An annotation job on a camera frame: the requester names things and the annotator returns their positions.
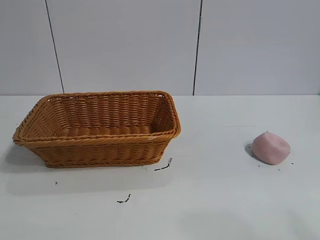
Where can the pink peach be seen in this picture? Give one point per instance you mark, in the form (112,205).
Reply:
(271,148)

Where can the brown woven wicker basket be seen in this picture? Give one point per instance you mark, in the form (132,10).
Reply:
(100,150)

